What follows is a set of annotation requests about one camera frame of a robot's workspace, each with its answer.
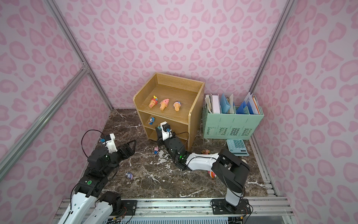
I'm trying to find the small blue figure toy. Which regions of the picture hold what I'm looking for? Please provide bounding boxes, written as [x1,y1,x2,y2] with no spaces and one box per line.
[148,117,155,125]

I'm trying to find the pink ice cream cone toy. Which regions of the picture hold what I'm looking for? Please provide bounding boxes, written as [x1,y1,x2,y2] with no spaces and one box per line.
[159,98,170,111]

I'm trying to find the sprinkled ice cream cone toy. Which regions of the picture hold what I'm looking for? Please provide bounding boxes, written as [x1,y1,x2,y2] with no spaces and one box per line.
[148,96,158,108]

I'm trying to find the blue pink pig figure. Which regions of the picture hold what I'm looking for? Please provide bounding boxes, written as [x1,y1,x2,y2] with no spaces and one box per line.
[154,146,159,155]

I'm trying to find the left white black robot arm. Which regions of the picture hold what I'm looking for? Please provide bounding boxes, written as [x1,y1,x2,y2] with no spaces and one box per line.
[59,140,138,224]

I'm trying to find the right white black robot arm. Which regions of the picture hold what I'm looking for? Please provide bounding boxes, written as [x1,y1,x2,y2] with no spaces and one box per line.
[156,123,250,206]

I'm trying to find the small purple figure toy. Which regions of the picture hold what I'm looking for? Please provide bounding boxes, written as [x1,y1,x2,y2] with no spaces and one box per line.
[125,172,133,180]

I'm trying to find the pink red toy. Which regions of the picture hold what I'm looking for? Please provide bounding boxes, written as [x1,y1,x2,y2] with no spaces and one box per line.
[208,171,216,178]

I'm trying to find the wooden three-tier shelf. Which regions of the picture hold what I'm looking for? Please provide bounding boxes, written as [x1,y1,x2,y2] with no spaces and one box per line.
[133,73,205,151]

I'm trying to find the papers and folders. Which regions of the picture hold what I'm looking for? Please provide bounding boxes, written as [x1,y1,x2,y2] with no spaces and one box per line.
[204,92,264,116]

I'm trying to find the mint green calculator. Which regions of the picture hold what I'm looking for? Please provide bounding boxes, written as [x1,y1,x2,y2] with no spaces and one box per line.
[226,140,249,156]

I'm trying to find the mint green file organizer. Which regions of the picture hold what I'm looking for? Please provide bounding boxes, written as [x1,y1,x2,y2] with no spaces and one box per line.
[202,106,264,140]

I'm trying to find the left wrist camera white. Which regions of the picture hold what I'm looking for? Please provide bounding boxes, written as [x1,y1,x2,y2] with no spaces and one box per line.
[100,133,117,154]

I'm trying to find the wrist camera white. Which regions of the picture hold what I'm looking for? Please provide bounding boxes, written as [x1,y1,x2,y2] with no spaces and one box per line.
[100,133,117,154]
[160,121,172,141]

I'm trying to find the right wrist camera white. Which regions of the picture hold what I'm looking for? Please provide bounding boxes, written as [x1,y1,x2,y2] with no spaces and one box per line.
[160,121,172,141]

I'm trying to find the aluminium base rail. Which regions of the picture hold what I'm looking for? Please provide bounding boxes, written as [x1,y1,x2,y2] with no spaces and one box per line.
[53,195,297,224]

